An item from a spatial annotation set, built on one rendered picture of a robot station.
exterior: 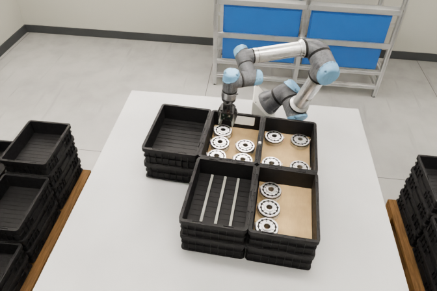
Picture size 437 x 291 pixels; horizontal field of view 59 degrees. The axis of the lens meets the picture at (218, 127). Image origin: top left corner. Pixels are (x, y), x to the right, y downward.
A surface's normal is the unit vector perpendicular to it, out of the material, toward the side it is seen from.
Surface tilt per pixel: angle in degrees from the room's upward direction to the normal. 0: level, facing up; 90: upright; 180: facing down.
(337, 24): 90
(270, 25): 90
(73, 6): 90
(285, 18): 90
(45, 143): 0
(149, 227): 0
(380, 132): 0
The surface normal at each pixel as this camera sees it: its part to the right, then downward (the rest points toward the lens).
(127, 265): 0.02, -0.77
